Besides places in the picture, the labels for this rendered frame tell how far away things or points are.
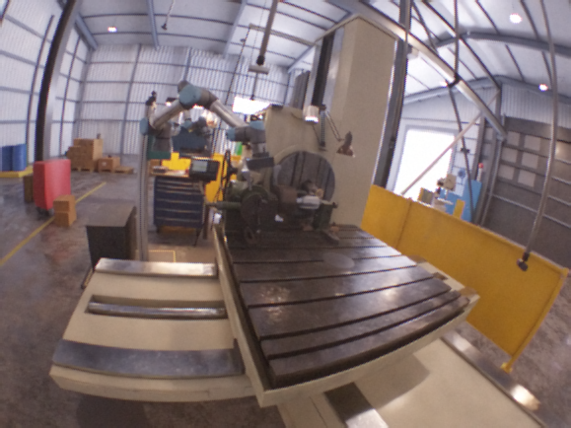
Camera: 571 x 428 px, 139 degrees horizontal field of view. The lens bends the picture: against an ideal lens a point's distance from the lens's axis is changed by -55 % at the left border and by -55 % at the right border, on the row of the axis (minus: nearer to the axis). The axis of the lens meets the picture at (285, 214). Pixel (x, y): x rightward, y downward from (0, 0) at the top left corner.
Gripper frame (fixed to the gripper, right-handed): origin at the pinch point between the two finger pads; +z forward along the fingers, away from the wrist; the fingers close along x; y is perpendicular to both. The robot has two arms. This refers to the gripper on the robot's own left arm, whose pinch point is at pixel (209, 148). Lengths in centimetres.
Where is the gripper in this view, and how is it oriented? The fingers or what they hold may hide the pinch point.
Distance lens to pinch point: 224.8
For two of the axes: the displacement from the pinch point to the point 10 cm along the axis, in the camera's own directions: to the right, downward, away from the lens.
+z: 2.4, 9.3, 2.9
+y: 9.1, -3.2, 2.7
